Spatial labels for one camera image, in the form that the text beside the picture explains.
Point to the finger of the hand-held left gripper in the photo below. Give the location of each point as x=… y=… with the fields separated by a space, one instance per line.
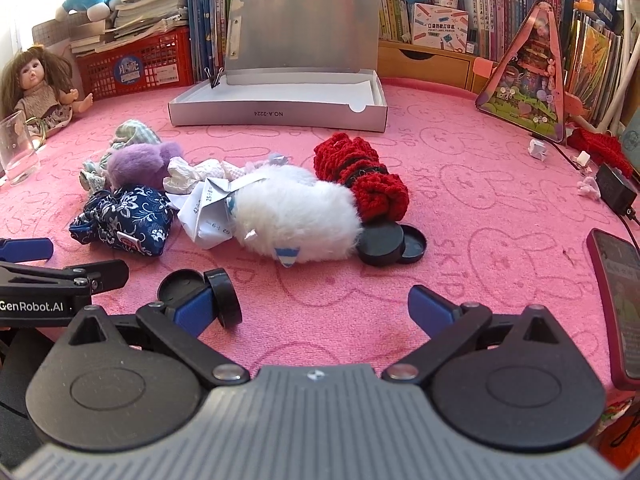
x=27 y=250
x=100 y=272

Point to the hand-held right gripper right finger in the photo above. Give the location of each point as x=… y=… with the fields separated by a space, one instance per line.
x=430 y=307

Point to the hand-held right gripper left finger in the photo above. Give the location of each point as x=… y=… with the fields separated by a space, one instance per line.
x=194 y=310

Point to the black round lid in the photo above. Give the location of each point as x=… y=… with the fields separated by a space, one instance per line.
x=415 y=245
x=177 y=287

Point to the blue floral cloth pouch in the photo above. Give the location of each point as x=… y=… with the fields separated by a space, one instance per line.
x=130 y=220

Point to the white paper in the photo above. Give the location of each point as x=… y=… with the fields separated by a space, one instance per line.
x=200 y=220

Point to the purple plush toy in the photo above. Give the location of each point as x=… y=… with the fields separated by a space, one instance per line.
x=135 y=162

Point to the white fluffy plush toy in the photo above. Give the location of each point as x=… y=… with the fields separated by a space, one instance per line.
x=295 y=215

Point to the green checked cloth pouch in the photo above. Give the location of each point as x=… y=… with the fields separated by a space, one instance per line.
x=132 y=132

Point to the red knitted pouch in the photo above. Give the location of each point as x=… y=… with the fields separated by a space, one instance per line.
x=345 y=160

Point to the silver cardboard box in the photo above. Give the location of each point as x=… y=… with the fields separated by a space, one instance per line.
x=300 y=35

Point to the glass pitcher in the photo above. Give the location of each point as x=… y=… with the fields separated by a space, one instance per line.
x=17 y=150

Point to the pink bunny-print blanket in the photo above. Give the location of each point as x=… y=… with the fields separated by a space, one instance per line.
x=475 y=200

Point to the brown-haired doll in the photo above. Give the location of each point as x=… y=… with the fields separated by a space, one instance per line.
x=35 y=85

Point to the dark smartphone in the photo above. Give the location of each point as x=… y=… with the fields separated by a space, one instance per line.
x=617 y=305

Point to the small white plug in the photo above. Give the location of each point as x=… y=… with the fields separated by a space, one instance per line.
x=537 y=150

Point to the small pale pink figure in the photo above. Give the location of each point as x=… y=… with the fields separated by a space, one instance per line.
x=589 y=188

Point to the large red plastic basket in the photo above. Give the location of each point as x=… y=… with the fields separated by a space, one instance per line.
x=135 y=67

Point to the small white clip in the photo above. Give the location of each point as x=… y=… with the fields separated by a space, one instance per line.
x=582 y=160

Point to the black power adapter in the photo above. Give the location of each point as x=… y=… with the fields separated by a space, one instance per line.
x=615 y=187

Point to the grey grid board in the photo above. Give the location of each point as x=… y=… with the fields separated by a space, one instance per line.
x=50 y=27

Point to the black binder clip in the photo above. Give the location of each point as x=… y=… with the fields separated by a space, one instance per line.
x=216 y=80

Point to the pink triangular toy house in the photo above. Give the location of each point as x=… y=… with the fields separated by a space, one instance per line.
x=525 y=95

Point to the red knitted cloth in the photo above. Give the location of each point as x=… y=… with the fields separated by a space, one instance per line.
x=605 y=150

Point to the wooden drawer organizer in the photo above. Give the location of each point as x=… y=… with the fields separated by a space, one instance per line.
x=425 y=62

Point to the stack of lying books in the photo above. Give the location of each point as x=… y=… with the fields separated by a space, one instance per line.
x=145 y=10

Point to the teal notebook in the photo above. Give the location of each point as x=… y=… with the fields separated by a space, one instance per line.
x=631 y=132

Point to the row of blue books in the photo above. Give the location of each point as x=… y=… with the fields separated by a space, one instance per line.
x=210 y=20

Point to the white printed carton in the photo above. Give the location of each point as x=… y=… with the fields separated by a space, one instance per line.
x=440 y=27

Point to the row of thin picture books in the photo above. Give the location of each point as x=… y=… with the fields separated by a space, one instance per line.
x=595 y=60

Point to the row of colourful books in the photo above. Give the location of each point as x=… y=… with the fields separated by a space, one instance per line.
x=495 y=15

